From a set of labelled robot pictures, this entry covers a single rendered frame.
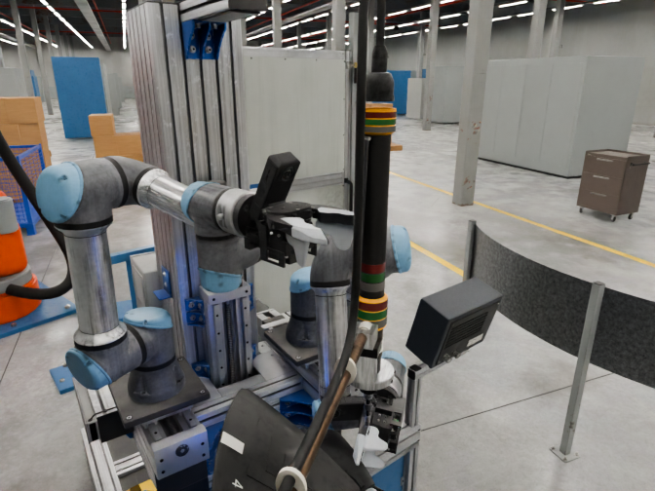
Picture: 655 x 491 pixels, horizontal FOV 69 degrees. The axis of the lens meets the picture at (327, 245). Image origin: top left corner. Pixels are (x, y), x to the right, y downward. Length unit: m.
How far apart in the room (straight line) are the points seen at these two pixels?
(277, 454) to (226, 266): 0.34
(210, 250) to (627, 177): 6.92
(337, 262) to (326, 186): 1.80
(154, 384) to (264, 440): 0.73
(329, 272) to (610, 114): 10.11
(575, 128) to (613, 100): 0.98
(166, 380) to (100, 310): 0.30
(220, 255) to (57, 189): 0.39
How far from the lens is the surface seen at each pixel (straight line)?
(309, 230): 0.61
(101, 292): 1.19
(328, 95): 2.81
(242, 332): 1.55
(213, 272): 0.86
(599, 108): 10.75
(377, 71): 0.57
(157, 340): 1.32
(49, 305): 4.71
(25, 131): 8.51
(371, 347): 0.61
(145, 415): 1.37
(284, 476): 0.42
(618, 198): 7.48
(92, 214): 1.11
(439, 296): 1.43
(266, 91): 2.58
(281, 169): 0.68
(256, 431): 0.69
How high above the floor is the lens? 1.85
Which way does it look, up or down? 19 degrees down
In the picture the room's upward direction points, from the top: straight up
